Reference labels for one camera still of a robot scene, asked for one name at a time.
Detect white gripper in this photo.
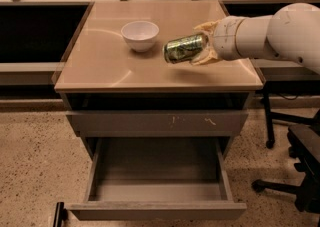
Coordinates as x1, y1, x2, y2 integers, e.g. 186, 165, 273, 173
191, 16, 245, 66

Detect green crushed soda can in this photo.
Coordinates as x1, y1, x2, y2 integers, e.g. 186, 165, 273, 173
163, 33, 209, 64

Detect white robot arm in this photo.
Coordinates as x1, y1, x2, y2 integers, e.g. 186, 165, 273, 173
190, 3, 320, 74

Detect grey drawer cabinet with counter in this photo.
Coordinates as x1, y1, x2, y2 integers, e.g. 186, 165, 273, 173
55, 0, 263, 151

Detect closed grey top drawer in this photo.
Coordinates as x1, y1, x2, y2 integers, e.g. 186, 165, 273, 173
67, 110, 248, 137

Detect open grey middle drawer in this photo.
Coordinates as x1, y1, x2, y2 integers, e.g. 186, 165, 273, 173
68, 138, 247, 221

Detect white ceramic bowl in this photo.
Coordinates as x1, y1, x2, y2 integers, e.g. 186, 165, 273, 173
121, 21, 159, 52

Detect black office chair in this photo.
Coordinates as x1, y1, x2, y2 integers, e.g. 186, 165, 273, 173
251, 112, 320, 214

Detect black handle at bottom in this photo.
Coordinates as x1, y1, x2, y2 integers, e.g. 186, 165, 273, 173
53, 202, 67, 227

